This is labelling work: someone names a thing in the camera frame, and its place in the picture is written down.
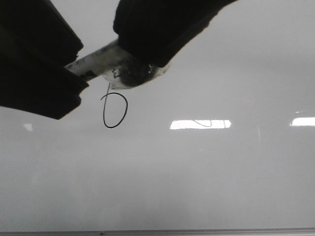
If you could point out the white whiteboard with aluminium frame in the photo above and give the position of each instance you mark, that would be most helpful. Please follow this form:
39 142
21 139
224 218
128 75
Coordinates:
225 139

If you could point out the white marker with black cap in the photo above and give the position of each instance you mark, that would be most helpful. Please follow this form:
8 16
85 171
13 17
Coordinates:
101 61

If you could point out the clear tape wad on marker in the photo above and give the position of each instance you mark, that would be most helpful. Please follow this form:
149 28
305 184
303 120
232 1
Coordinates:
132 73

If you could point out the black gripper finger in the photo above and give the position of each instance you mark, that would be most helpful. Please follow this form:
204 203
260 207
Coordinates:
154 31

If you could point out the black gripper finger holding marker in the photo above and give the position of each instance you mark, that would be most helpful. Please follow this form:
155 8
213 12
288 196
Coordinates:
36 45

